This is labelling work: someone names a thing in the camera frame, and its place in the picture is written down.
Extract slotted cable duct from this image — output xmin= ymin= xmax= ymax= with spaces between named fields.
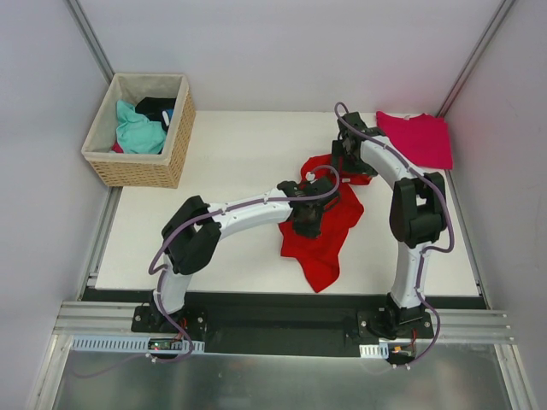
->
xmin=72 ymin=335 xmax=190 ymax=354
xmin=359 ymin=343 xmax=389 ymax=360

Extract black printed t shirt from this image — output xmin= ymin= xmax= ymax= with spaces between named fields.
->
xmin=135 ymin=97 xmax=176 ymax=131

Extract left slotted cable duct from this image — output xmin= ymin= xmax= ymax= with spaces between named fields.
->
xmin=72 ymin=335 xmax=190 ymax=354

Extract wicker laundry basket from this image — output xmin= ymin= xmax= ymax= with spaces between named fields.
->
xmin=81 ymin=73 xmax=196 ymax=188

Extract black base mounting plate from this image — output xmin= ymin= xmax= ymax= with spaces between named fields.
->
xmin=131 ymin=291 xmax=433 ymax=357

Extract teal t shirt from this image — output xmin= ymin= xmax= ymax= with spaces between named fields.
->
xmin=113 ymin=100 xmax=167 ymax=155

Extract left aluminium corner post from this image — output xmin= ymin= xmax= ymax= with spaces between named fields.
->
xmin=64 ymin=0 xmax=115 ymax=83

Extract magenta t shirt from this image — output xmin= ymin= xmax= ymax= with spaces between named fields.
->
xmin=376 ymin=111 xmax=454 ymax=170

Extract right aluminium corner post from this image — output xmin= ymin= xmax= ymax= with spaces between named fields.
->
xmin=436 ymin=0 xmax=518 ymax=118

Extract red t shirt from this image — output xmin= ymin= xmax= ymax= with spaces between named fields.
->
xmin=279 ymin=173 xmax=372 ymax=293

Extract aluminium frame rail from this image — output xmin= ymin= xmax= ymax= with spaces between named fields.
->
xmin=54 ymin=301 xmax=516 ymax=344

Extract right slotted cable duct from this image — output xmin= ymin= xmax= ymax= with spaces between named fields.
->
xmin=359 ymin=343 xmax=389 ymax=360

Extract aluminium corner post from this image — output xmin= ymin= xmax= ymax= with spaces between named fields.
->
xmin=436 ymin=0 xmax=518 ymax=118
xmin=64 ymin=0 xmax=115 ymax=83

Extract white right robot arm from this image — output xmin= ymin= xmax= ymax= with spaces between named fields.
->
xmin=332 ymin=112 xmax=455 ymax=340

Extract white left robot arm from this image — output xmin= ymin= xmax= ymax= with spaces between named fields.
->
xmin=148 ymin=177 xmax=339 ymax=332

